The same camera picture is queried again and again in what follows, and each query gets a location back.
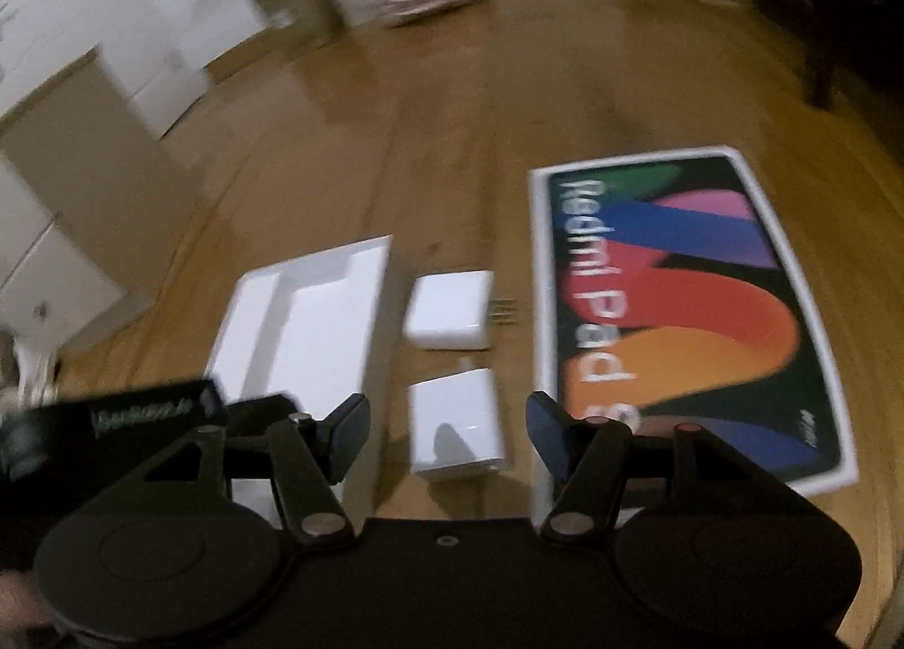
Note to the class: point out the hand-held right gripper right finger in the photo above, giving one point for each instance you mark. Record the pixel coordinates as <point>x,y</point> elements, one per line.
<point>548,430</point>

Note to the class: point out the small white box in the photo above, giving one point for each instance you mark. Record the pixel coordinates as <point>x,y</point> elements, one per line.
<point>455,419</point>

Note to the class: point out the white cardboard box tray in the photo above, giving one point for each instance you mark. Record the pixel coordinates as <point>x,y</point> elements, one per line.
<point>304,317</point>

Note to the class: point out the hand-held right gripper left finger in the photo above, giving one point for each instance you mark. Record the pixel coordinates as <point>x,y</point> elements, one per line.
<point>349,426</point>

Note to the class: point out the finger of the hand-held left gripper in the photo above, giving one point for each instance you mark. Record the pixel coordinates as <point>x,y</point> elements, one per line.
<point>258,407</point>

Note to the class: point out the white drawer cabinet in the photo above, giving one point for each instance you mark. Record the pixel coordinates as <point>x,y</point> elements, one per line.
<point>78,148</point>

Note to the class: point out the white charger adapter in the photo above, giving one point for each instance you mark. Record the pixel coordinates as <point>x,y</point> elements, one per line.
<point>452,310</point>

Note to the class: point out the colourful tablet box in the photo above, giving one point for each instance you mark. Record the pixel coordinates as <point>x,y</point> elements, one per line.
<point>678,310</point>

